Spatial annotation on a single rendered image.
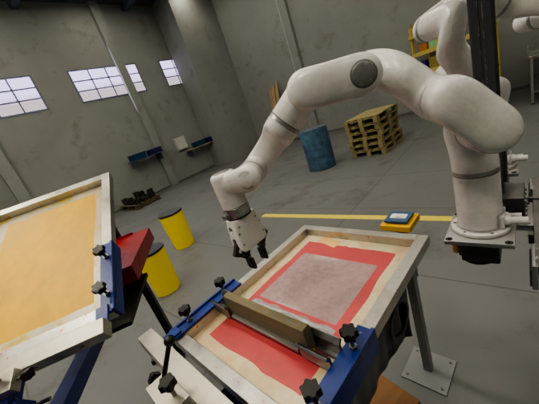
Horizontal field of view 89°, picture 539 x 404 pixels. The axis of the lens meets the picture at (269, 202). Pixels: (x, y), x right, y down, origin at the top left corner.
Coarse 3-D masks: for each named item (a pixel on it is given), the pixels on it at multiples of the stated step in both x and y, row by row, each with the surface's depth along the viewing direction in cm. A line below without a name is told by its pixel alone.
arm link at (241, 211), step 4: (244, 204) 77; (248, 204) 79; (236, 208) 76; (240, 208) 76; (244, 208) 77; (248, 208) 78; (224, 212) 78; (228, 212) 76; (232, 212) 76; (236, 212) 76; (240, 212) 76; (244, 212) 77; (224, 216) 76; (228, 216) 76; (232, 216) 77; (236, 216) 76; (240, 216) 76
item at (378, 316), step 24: (288, 240) 132; (360, 240) 117; (384, 240) 109; (408, 240) 102; (264, 264) 119; (408, 264) 89; (240, 288) 109; (384, 288) 83; (216, 312) 102; (384, 312) 75; (192, 336) 95; (216, 360) 78; (240, 384) 69
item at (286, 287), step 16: (304, 256) 121; (320, 256) 117; (336, 256) 113; (288, 272) 114; (304, 272) 110; (320, 272) 106; (272, 288) 107; (288, 288) 104; (304, 288) 101; (272, 304) 98; (288, 304) 96; (224, 336) 91; (240, 336) 89; (256, 336) 87; (240, 352) 83
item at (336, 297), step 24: (336, 264) 108; (360, 264) 103; (384, 264) 99; (312, 288) 99; (336, 288) 95; (360, 288) 91; (312, 312) 88; (336, 312) 85; (336, 336) 77; (264, 360) 77; (288, 360) 75; (288, 384) 68
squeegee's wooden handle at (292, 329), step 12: (228, 300) 92; (240, 300) 89; (240, 312) 90; (252, 312) 84; (264, 312) 80; (276, 312) 78; (264, 324) 82; (276, 324) 76; (288, 324) 73; (300, 324) 71; (288, 336) 75; (300, 336) 70; (312, 336) 71; (312, 348) 71
